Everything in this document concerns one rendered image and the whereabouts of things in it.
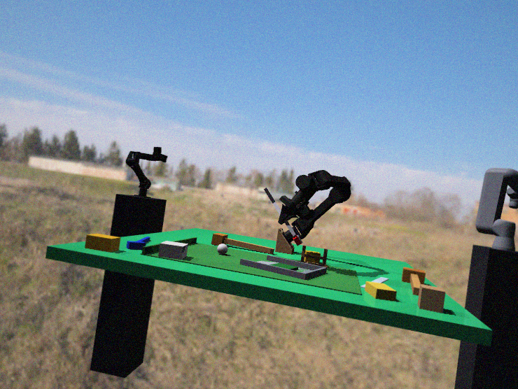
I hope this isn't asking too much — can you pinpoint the dark green mat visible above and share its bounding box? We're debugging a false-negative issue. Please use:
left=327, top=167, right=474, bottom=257
left=141, top=243, right=361, bottom=295

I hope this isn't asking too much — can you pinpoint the orange wooden mallet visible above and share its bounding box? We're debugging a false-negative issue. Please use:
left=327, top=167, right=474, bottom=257
left=402, top=267, right=426, bottom=296
left=211, top=233, right=274, bottom=254

